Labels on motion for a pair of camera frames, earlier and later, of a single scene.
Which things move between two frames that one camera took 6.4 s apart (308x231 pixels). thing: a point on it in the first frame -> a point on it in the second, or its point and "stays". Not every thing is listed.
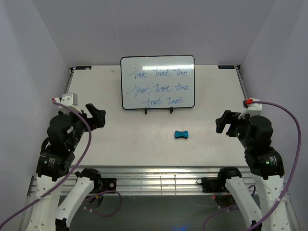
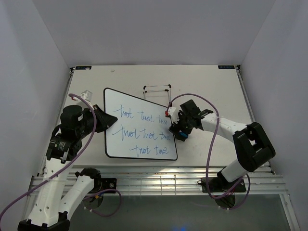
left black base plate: x=109 y=184 stays
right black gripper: x=229 y=116 -> x=175 y=131
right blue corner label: x=226 y=67 stays
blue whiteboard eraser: x=184 y=134 stays
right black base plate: x=213 y=185 stays
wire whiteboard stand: x=146 y=109 -> x=153 y=88
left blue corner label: x=83 y=68 stays
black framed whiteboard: x=158 y=82 -> x=142 y=130
